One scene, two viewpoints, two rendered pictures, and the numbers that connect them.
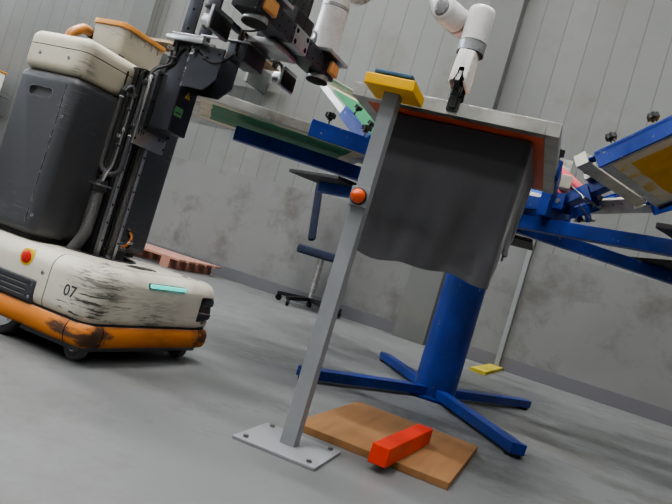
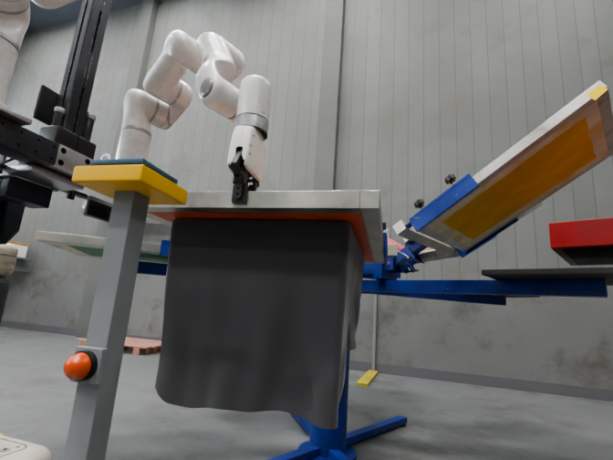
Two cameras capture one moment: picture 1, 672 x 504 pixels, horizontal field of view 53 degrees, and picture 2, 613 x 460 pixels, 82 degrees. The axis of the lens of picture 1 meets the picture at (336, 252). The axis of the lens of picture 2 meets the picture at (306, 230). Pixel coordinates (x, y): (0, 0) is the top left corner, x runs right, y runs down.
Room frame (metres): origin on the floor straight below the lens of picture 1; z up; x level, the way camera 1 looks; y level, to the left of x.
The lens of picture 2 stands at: (1.08, -0.29, 0.75)
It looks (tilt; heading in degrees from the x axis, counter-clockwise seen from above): 12 degrees up; 356
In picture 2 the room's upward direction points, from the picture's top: 4 degrees clockwise
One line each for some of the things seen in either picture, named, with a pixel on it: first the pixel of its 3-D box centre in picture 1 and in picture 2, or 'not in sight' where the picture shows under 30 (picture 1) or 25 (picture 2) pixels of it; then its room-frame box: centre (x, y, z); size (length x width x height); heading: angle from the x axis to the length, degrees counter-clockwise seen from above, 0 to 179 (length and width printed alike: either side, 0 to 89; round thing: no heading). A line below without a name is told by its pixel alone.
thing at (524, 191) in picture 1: (508, 226); (348, 317); (2.08, -0.49, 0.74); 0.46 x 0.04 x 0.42; 162
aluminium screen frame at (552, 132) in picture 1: (467, 145); (289, 236); (2.20, -0.31, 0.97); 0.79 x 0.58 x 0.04; 162
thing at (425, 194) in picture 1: (433, 197); (246, 312); (1.92, -0.22, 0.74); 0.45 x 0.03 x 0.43; 72
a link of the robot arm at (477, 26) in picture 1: (468, 27); (246, 108); (1.87, -0.18, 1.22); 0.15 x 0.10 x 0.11; 46
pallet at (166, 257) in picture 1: (150, 252); (129, 344); (6.70, 1.77, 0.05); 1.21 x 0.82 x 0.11; 67
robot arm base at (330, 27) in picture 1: (324, 31); (129, 156); (2.26, 0.25, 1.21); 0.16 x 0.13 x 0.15; 67
